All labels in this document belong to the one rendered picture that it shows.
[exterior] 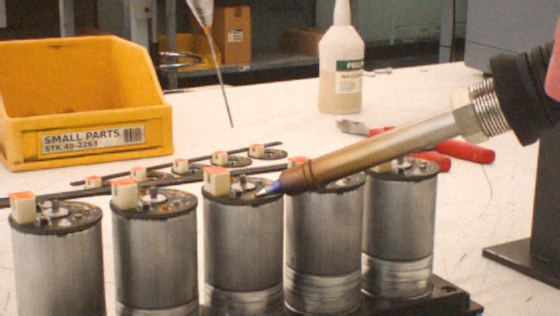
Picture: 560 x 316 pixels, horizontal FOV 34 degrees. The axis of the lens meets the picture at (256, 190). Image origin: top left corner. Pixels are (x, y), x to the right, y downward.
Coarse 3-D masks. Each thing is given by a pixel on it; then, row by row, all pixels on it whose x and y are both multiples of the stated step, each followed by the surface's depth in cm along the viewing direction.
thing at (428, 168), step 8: (392, 160) 30; (408, 160) 30; (416, 160) 30; (424, 160) 30; (392, 168) 29; (400, 168) 29; (416, 168) 29; (424, 168) 29; (432, 168) 29; (376, 176) 29; (384, 176) 28; (392, 176) 28; (400, 176) 28; (408, 176) 28; (416, 176) 28; (424, 176) 28; (432, 176) 29
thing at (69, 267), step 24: (48, 216) 24; (24, 240) 24; (48, 240) 24; (72, 240) 24; (96, 240) 24; (24, 264) 24; (48, 264) 24; (72, 264) 24; (96, 264) 25; (24, 288) 24; (48, 288) 24; (72, 288) 24; (96, 288) 25; (24, 312) 25; (48, 312) 24; (72, 312) 24; (96, 312) 25
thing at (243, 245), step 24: (216, 216) 26; (240, 216) 26; (264, 216) 26; (216, 240) 27; (240, 240) 26; (264, 240) 26; (216, 264) 27; (240, 264) 26; (264, 264) 27; (216, 288) 27; (240, 288) 27; (264, 288) 27; (216, 312) 27; (240, 312) 27; (264, 312) 27
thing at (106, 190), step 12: (252, 168) 29; (264, 168) 29; (276, 168) 29; (156, 180) 28; (168, 180) 28; (180, 180) 28; (192, 180) 28; (60, 192) 27; (72, 192) 27; (84, 192) 27; (96, 192) 27; (108, 192) 27; (0, 204) 26
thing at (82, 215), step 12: (36, 204) 25; (60, 204) 26; (72, 204) 26; (84, 204) 26; (72, 216) 24; (84, 216) 24; (96, 216) 24; (24, 228) 24; (36, 228) 24; (48, 228) 24; (60, 228) 24; (72, 228) 24; (84, 228) 24
